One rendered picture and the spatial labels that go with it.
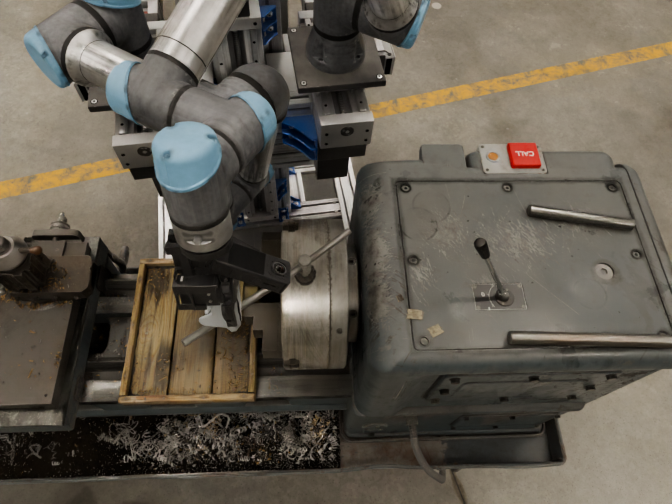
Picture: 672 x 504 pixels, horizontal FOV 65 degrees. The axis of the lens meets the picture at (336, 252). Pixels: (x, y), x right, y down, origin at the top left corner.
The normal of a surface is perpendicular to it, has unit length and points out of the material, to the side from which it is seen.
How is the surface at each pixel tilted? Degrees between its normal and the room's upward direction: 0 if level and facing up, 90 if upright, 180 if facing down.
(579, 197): 0
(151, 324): 0
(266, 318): 5
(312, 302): 29
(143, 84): 15
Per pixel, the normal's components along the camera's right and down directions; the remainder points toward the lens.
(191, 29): 0.32, -0.05
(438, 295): 0.05, -0.47
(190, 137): 0.02, -0.69
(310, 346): 0.05, 0.57
